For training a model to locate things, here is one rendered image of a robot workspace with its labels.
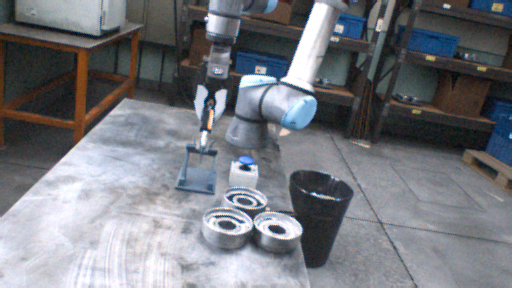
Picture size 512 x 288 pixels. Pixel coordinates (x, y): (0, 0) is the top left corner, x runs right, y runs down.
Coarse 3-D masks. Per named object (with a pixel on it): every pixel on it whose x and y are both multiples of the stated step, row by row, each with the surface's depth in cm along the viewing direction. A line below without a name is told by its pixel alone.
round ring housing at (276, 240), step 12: (264, 216) 96; (276, 216) 97; (288, 216) 96; (252, 228) 92; (264, 228) 92; (276, 228) 95; (288, 228) 94; (300, 228) 93; (264, 240) 88; (276, 240) 87; (288, 240) 88; (276, 252) 89
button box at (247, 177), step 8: (232, 168) 114; (240, 168) 114; (248, 168) 115; (256, 168) 117; (232, 176) 112; (240, 176) 113; (248, 176) 113; (256, 176) 113; (232, 184) 113; (240, 184) 113; (248, 184) 113
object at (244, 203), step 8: (224, 192) 101; (232, 192) 105; (240, 192) 105; (248, 192) 106; (256, 192) 105; (224, 200) 99; (240, 200) 103; (248, 200) 103; (264, 200) 103; (232, 208) 97; (240, 208) 96; (248, 208) 96; (256, 208) 97; (264, 208) 99
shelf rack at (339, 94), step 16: (368, 0) 454; (384, 0) 405; (192, 16) 408; (208, 16) 408; (368, 16) 459; (272, 32) 415; (288, 32) 415; (352, 48) 422; (368, 48) 422; (176, 64) 422; (352, 64) 477; (368, 64) 427; (176, 80) 429; (240, 80) 430; (176, 96) 482; (320, 96) 438; (336, 96) 438; (352, 96) 443; (352, 112) 444; (352, 128) 450
